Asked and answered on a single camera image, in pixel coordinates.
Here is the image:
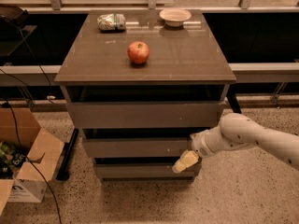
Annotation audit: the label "black table leg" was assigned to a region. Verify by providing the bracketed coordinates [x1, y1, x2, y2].
[56, 128, 78, 181]

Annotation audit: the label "grey bottom drawer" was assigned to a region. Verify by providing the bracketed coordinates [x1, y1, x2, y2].
[93, 164, 201, 179]

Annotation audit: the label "cardboard box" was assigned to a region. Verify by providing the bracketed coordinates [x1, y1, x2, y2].
[0, 108, 64, 213]

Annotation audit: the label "green white snack bag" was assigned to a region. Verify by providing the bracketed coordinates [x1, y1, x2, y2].
[97, 13, 126, 31]

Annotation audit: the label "red apple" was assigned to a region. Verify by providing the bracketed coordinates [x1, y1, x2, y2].
[127, 41, 150, 64]

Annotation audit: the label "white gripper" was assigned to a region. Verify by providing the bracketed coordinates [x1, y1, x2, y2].
[172, 130, 218, 174]

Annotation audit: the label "green packages in box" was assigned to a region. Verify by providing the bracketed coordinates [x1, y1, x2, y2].
[0, 141, 26, 179]

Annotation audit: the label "white bowl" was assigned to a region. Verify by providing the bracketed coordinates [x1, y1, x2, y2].
[159, 8, 192, 27]

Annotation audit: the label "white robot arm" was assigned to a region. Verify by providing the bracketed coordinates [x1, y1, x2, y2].
[172, 113, 299, 174]

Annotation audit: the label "black device on shelf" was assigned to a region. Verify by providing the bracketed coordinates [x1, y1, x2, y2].
[0, 5, 29, 30]

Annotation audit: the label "black cable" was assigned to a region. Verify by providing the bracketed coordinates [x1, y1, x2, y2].
[0, 68, 64, 224]

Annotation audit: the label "grey top drawer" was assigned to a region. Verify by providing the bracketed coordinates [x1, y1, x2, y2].
[66, 102, 224, 129]

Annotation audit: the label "grey drawer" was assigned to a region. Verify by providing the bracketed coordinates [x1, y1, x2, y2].
[93, 164, 201, 179]
[82, 138, 192, 158]
[66, 102, 224, 129]

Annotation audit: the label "grey drawer cabinet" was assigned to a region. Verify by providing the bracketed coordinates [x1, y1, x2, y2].
[55, 10, 235, 167]

